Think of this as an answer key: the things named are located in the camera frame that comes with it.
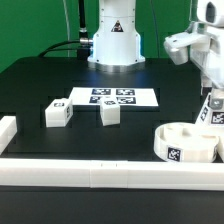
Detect white front fence bar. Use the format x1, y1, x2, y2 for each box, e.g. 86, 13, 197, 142
0, 158, 224, 191

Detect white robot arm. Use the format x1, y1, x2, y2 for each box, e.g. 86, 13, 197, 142
88, 0, 224, 98

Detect white left fence bar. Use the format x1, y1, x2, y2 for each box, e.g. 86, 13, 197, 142
0, 116, 17, 155

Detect black base cables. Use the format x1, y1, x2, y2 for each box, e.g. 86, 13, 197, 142
38, 0, 94, 61

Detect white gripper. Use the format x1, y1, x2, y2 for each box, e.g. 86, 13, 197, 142
190, 22, 224, 110

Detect white marker sheet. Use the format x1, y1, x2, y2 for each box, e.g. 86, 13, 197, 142
69, 87, 158, 107

